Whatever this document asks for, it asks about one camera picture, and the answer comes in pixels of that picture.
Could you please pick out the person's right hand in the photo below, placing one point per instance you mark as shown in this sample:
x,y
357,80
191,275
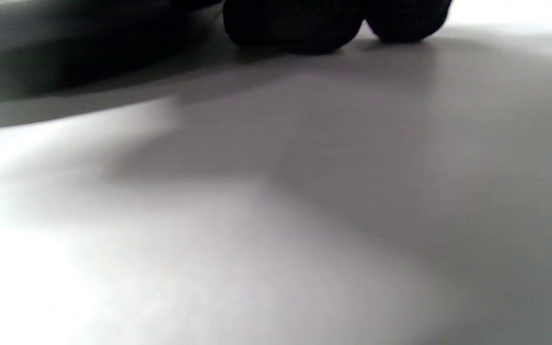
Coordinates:
x,y
304,24

